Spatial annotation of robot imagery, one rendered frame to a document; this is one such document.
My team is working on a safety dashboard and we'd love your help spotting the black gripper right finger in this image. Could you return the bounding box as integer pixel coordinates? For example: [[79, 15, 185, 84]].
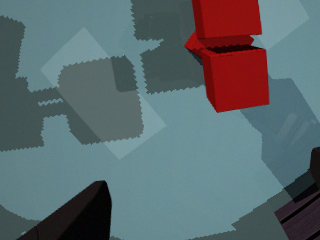
[[309, 147, 320, 191]]

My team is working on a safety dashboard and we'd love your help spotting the red cube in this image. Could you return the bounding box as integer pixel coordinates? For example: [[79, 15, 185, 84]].
[[201, 44, 269, 112], [192, 0, 263, 39], [184, 31, 255, 59]]

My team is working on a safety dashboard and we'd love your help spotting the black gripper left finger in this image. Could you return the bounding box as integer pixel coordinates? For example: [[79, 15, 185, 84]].
[[16, 180, 112, 240]]

